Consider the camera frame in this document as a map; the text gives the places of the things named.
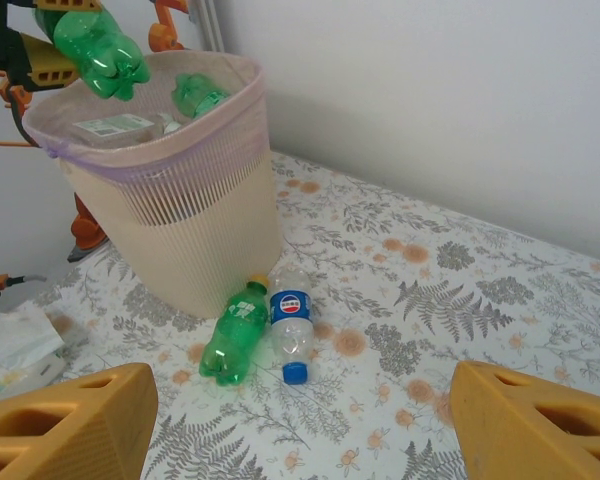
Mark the clear bottle striped label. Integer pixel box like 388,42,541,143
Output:
73,112,165,147

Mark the pink bin liner bag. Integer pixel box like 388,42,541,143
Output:
21,49,267,186

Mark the beige ribbed waste bin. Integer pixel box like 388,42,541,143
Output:
21,49,282,320

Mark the orange-black right gripper right finger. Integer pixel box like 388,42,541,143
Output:
449,359,600,480

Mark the aluminium corner post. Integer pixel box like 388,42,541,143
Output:
188,0,227,55

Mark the green plastic soda bottle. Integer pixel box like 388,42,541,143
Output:
198,273,272,389

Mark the orange gripper wall sticker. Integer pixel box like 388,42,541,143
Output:
0,69,39,147

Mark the clear bottle round logo label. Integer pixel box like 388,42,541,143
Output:
268,267,317,386

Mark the orange-black right gripper left finger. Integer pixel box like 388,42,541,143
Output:
0,362,160,480

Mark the bag of colourful candies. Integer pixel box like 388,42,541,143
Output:
0,302,70,404

